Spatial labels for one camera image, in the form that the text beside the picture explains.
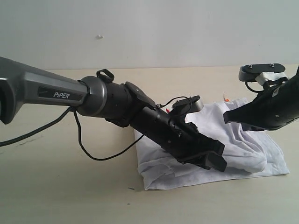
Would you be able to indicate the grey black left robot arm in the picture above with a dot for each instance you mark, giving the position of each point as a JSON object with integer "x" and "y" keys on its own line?
{"x": 121, "y": 104}

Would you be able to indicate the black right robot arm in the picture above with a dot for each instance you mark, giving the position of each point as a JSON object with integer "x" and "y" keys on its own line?
{"x": 268, "y": 80}

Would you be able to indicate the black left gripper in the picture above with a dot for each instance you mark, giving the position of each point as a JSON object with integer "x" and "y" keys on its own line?
{"x": 181, "y": 140}

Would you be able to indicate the white t-shirt red lettering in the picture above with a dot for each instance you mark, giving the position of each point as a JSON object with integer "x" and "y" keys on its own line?
{"x": 248, "y": 154}

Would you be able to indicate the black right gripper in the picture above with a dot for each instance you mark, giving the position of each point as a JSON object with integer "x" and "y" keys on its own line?
{"x": 275, "y": 108}

